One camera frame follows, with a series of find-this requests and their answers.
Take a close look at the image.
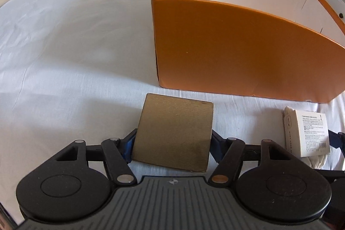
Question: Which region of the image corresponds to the white printed small carton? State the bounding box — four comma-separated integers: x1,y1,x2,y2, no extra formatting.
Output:
282,108,331,158

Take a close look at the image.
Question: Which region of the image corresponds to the orange cardboard box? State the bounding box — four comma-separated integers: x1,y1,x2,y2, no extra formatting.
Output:
151,0,344,103

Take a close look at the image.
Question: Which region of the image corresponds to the gold brown square box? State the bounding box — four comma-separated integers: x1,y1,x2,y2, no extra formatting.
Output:
132,93,213,173

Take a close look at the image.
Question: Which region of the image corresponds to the white drawstring pouch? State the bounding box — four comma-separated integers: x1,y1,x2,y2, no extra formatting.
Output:
282,106,328,169

